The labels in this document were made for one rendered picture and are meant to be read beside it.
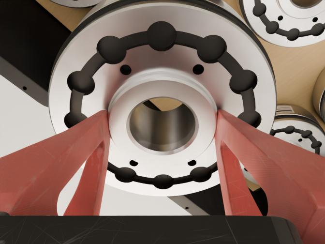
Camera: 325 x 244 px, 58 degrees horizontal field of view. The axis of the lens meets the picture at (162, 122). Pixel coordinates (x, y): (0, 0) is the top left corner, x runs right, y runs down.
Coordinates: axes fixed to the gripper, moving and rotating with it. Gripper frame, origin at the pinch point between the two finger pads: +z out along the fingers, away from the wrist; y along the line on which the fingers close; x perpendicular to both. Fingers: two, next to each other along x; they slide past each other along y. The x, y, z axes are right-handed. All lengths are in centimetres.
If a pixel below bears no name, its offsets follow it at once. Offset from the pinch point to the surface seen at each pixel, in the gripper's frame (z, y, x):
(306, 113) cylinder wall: 17.0, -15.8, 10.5
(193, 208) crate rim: 8.9, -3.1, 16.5
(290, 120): 15.2, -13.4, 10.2
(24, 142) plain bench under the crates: 34, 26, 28
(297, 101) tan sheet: 18.3, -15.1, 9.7
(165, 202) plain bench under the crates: 32, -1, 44
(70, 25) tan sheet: 19.9, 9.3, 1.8
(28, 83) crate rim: 9.9, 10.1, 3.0
